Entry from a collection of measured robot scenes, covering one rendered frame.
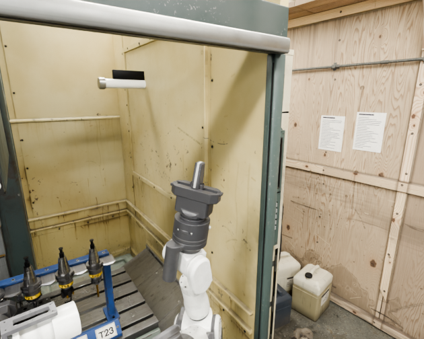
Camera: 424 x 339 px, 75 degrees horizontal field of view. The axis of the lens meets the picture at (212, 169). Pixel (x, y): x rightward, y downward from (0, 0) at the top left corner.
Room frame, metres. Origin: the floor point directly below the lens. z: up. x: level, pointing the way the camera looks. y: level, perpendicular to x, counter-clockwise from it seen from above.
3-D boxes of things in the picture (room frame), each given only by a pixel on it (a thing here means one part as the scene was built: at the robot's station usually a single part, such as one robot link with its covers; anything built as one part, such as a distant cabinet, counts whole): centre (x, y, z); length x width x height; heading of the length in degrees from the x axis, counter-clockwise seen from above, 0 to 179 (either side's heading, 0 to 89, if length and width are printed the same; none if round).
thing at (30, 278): (0.87, 0.66, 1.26); 0.04 x 0.04 x 0.07
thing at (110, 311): (1.07, 0.47, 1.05); 0.10 x 0.05 x 0.30; 35
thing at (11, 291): (0.83, 0.71, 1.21); 0.07 x 0.05 x 0.01; 35
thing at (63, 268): (0.93, 0.57, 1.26); 0.04 x 0.04 x 0.07
